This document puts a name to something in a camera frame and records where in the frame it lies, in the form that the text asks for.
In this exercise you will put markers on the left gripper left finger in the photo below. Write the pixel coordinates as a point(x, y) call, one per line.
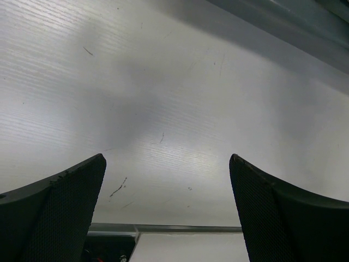
point(48, 220)

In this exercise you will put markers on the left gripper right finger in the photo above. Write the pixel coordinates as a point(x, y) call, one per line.
point(282, 222)

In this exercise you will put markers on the grey plastic bin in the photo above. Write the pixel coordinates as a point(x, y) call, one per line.
point(306, 25)

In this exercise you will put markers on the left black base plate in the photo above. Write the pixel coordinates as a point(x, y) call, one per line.
point(108, 248)

